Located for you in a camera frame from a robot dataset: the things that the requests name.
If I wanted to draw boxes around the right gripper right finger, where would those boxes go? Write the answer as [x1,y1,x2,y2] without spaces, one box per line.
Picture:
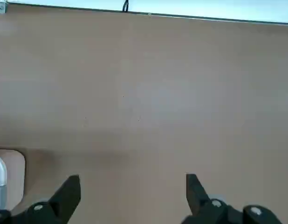
[181,173,288,224]

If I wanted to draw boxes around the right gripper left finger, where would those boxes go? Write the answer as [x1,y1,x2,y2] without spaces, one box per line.
[0,175,81,224]

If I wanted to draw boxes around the white box lid with handle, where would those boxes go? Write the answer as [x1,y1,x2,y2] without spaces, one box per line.
[0,149,26,212]

